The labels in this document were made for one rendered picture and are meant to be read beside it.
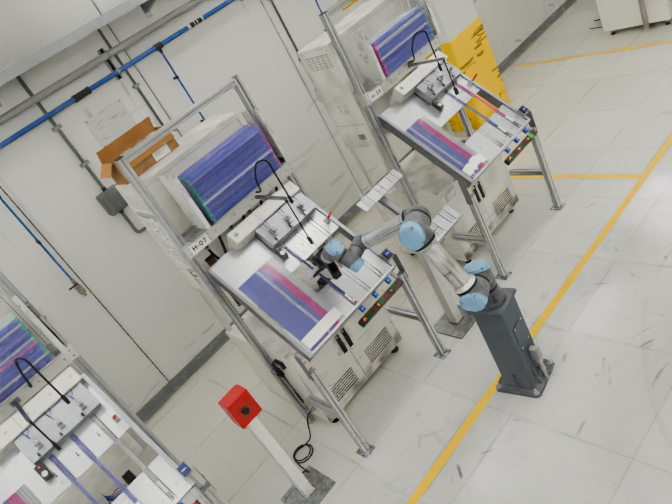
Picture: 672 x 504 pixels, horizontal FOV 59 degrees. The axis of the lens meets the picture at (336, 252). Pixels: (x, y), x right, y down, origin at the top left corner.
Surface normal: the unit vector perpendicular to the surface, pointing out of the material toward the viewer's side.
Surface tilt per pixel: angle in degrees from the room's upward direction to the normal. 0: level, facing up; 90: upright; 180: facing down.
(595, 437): 0
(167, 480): 47
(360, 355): 90
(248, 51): 90
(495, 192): 90
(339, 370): 90
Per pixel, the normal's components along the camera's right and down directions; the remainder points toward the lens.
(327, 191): 0.63, 0.10
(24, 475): 0.15, -0.45
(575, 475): -0.45, -0.77
